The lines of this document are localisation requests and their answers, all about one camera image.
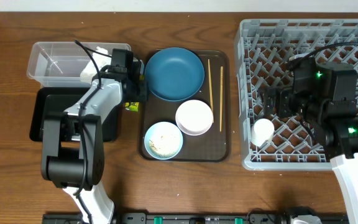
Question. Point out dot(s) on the right wooden chopstick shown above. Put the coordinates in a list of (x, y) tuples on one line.
[(221, 99)]

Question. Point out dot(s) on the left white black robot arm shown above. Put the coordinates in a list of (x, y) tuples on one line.
[(73, 142)]

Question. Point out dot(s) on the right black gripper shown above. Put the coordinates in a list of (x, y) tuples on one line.
[(284, 94)]

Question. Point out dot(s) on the white cup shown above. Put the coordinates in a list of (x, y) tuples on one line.
[(262, 131)]

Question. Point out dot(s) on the black plastic tray bin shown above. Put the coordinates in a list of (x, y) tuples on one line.
[(57, 99)]

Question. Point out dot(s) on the clear plastic bin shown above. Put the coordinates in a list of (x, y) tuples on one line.
[(60, 64)]

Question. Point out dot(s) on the light blue bowl with food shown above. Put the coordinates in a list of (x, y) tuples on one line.
[(163, 140)]

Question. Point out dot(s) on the wooden chopstick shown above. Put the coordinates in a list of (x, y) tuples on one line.
[(221, 99), (210, 88)]

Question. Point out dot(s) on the yellow green snack wrapper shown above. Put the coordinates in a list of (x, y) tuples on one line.
[(132, 106)]

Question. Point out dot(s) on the dark brown serving tray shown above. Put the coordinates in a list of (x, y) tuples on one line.
[(212, 146)]

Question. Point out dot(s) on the white bowl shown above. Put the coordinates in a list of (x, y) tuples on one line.
[(194, 117)]

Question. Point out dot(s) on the grey dishwasher rack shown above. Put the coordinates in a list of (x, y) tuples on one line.
[(262, 48)]

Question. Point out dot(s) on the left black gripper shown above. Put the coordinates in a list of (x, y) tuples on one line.
[(139, 92)]

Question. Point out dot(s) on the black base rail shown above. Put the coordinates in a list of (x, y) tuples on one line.
[(255, 216)]

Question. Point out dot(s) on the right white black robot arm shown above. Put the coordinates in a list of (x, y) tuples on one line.
[(324, 95)]

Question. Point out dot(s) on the left wooden chopstick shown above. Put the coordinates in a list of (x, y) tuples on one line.
[(210, 88)]

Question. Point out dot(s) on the blue plate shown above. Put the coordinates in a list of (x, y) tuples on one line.
[(174, 74)]

